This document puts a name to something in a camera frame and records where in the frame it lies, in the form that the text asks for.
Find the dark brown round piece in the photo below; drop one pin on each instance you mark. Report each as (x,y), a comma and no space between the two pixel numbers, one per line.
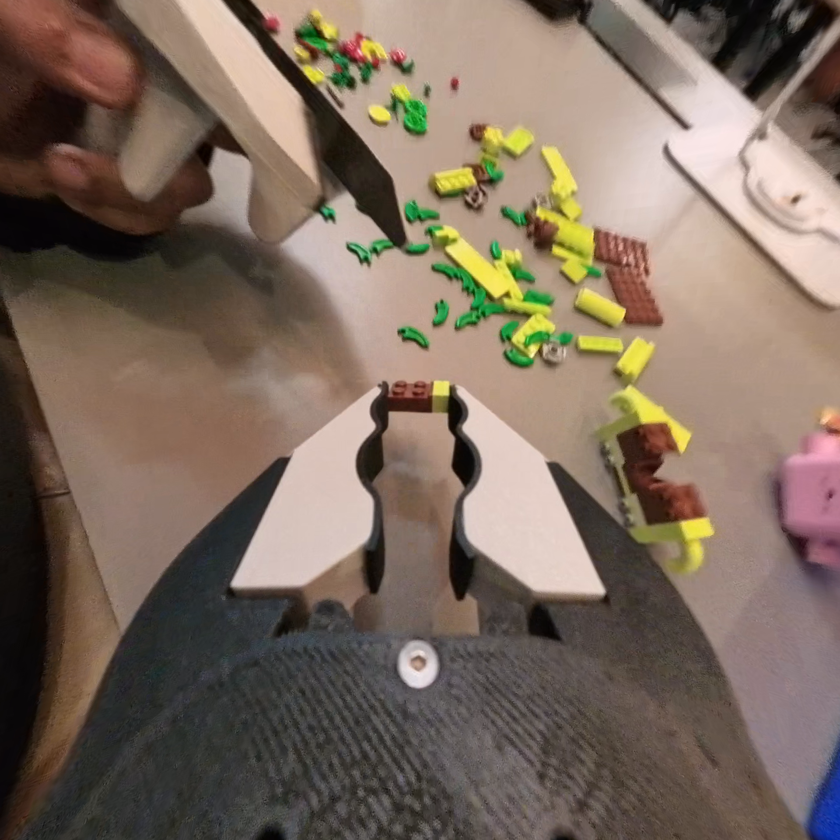
(476,197)

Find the pink toy brick model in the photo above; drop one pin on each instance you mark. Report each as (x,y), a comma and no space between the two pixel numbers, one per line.
(814,499)

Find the tiny brown brick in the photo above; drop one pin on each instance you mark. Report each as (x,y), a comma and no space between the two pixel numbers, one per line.
(478,131)

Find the scattered green leaf pieces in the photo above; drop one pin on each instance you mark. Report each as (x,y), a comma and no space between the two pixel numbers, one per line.
(413,337)

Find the person's left forearm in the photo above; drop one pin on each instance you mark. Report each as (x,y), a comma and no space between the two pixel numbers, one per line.
(39,226)

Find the white monitor stand base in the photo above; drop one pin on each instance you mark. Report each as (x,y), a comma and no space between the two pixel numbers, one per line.
(722,197)

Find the grey round brick piece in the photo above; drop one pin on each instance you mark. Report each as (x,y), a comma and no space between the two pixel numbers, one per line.
(553,352)

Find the small brown toy brick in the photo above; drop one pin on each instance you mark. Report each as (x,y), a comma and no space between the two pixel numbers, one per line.
(408,396)

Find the lime and brown brick model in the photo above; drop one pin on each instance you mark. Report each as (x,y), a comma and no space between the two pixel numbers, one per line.
(656,485)

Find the blue plastic bin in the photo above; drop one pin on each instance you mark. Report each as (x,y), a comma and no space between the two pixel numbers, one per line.
(828,807)

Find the brown studded plate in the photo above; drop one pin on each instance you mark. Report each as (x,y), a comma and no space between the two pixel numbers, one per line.
(635,295)
(622,253)

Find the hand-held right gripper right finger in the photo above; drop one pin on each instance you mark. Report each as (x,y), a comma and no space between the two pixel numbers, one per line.
(531,525)

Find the pile of tiny flower pieces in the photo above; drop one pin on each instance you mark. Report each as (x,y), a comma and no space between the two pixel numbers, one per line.
(415,118)

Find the brown trunk-shaped brick piece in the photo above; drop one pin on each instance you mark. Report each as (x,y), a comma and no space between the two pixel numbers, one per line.
(541,231)

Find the person's left hand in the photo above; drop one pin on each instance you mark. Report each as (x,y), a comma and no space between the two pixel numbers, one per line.
(59,65)

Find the scattered lime bricks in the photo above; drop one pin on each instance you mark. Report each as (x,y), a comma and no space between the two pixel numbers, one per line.
(482,266)

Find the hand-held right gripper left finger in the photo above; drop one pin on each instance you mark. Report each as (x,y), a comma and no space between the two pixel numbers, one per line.
(308,518)

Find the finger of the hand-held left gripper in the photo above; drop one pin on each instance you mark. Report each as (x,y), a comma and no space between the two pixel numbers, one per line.
(262,118)

